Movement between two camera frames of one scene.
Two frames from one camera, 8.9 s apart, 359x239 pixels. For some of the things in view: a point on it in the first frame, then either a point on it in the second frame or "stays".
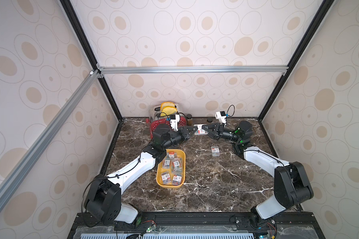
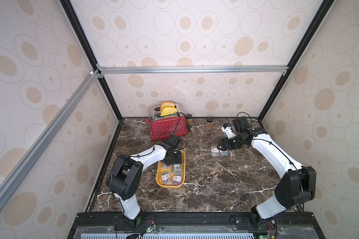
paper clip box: [215, 151] stays
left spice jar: [190, 120] stays
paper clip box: [200, 131] to [224, 153]
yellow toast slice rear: [166, 103] stays
